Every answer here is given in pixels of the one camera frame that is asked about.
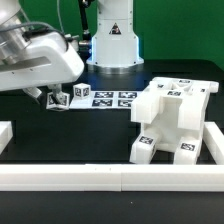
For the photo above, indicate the rear white tagged cube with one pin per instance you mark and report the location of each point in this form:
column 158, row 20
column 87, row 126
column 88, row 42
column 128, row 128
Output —
column 81, row 90

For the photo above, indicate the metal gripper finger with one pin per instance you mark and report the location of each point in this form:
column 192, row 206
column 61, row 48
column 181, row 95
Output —
column 57, row 93
column 33, row 92

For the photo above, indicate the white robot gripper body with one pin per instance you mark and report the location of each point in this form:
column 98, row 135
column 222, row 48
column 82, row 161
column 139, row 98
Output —
column 39, row 61

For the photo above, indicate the white chair seat part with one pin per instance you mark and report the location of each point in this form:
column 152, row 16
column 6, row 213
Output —
column 180, row 118

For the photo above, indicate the white front fence rail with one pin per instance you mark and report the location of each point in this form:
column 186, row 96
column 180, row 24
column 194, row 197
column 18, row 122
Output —
column 94, row 177

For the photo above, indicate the white tagged bar part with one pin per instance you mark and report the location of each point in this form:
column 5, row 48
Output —
column 147, row 106

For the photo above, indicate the white left fence block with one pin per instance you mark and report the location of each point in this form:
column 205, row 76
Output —
column 6, row 134

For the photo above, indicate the small white tagged cube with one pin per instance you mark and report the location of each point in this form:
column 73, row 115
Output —
column 52, row 105

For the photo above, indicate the white long chair back part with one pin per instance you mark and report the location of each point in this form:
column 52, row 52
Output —
column 179, row 88

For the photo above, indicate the paper sheet with tags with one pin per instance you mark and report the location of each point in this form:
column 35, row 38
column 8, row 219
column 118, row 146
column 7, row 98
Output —
column 105, row 100

